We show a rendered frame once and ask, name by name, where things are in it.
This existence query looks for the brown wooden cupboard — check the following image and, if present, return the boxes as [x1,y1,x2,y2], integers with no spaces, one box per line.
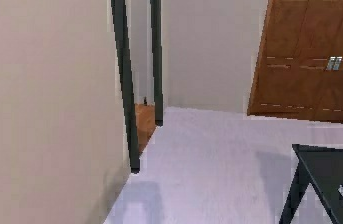
[247,0,343,125]

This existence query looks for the black table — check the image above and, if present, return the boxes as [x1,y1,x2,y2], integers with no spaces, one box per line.
[278,143,343,224]

